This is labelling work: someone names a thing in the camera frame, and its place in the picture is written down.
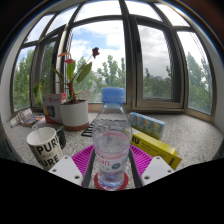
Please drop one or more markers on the flat colourful marker box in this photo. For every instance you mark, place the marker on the flat colourful marker box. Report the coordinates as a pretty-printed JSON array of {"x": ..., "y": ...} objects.
[{"x": 33, "y": 120}]

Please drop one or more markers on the dark-framed bay window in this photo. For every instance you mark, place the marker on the dark-framed bay window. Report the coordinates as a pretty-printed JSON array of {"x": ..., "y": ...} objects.
[{"x": 131, "y": 66}]

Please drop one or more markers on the long yellow box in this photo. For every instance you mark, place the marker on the long yellow box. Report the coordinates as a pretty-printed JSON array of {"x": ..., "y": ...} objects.
[{"x": 155, "y": 146}]

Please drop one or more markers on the potted plant in white pot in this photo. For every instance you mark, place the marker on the potted plant in white pot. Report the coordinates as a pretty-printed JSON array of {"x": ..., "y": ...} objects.
[{"x": 75, "y": 115}]

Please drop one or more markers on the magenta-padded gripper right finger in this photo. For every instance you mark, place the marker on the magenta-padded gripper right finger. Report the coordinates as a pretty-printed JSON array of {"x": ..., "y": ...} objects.
[{"x": 143, "y": 160}]

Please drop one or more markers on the black grid trivet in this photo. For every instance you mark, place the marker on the black grid trivet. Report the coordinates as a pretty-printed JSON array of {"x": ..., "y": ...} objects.
[{"x": 88, "y": 129}]

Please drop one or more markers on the pale blue multipack box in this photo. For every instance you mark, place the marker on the pale blue multipack box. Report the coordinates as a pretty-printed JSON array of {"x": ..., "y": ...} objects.
[{"x": 148, "y": 124}]

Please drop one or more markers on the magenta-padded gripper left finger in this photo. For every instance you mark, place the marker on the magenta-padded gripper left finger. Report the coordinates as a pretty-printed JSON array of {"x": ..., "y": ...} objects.
[{"x": 80, "y": 160}]

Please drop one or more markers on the red and white printed box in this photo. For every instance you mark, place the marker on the red and white printed box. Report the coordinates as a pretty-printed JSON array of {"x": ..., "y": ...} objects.
[{"x": 53, "y": 108}]

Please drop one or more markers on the white mug with black lettering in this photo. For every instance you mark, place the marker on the white mug with black lettering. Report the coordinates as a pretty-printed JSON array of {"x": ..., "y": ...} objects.
[{"x": 45, "y": 150}]

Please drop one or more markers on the clear plastic water bottle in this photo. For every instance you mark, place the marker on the clear plastic water bottle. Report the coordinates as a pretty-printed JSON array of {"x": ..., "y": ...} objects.
[{"x": 111, "y": 140}]

